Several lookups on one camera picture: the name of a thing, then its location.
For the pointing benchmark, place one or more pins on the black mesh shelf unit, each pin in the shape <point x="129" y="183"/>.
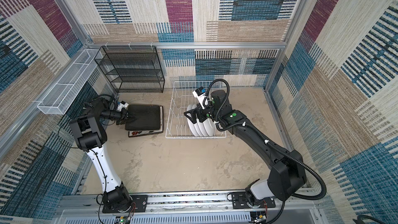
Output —
<point x="131" y="69"/>

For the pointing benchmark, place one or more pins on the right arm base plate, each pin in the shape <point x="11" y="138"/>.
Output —
<point x="245" y="200"/>

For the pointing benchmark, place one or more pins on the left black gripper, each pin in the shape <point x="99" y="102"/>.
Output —
<point x="123" y="117"/>

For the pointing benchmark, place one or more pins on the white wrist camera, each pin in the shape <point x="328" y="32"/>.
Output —
<point x="122" y="105"/>
<point x="201" y="95"/>

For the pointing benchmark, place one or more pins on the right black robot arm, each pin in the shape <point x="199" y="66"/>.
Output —
<point x="287" y="168"/>

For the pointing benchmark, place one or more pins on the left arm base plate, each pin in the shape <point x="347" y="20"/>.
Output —
<point x="138" y="205"/>

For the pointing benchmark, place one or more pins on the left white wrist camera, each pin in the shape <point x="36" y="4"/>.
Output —
<point x="122" y="105"/>

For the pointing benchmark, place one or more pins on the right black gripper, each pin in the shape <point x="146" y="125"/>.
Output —
<point x="199" y="111"/>

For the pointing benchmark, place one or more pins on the aluminium front rail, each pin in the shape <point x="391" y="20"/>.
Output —
<point x="190" y="207"/>

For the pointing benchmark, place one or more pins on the white wire wall basket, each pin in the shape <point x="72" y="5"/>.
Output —
<point x="60" y="97"/>

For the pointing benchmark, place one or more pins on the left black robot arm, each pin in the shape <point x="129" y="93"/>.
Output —
<point x="91" y="137"/>

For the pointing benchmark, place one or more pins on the white round plate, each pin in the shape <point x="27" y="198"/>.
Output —
<point x="192" y="128"/>
<point x="196" y="126"/>
<point x="209" y="127"/>
<point x="203" y="129"/>

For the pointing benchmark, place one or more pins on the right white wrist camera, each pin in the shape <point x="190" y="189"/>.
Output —
<point x="201" y="95"/>

